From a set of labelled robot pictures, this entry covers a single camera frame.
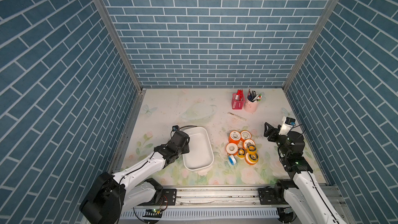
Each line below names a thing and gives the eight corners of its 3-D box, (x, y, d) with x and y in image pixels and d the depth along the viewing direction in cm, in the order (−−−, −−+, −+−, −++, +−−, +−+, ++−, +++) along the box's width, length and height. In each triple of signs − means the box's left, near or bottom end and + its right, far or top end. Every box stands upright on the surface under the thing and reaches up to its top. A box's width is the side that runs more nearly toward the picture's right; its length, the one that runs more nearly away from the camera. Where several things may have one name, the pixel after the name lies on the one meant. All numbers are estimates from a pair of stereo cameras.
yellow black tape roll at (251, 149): (246, 155, 89) (248, 152, 85) (245, 148, 92) (247, 144, 88) (254, 155, 89) (257, 152, 85) (253, 148, 92) (255, 144, 88)
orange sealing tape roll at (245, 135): (241, 141, 94) (241, 139, 93) (239, 131, 99) (240, 129, 97) (251, 141, 95) (252, 139, 93) (249, 131, 99) (250, 129, 97)
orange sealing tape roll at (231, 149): (226, 155, 89) (227, 153, 86) (225, 145, 93) (226, 142, 90) (237, 155, 89) (238, 153, 86) (236, 145, 93) (237, 142, 90)
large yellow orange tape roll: (245, 165, 86) (247, 162, 83) (243, 155, 90) (245, 152, 86) (257, 165, 86) (259, 162, 83) (255, 155, 90) (257, 152, 86)
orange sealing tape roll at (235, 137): (229, 143, 93) (230, 140, 90) (228, 134, 97) (229, 130, 94) (240, 143, 93) (241, 140, 90) (238, 134, 97) (239, 130, 94)
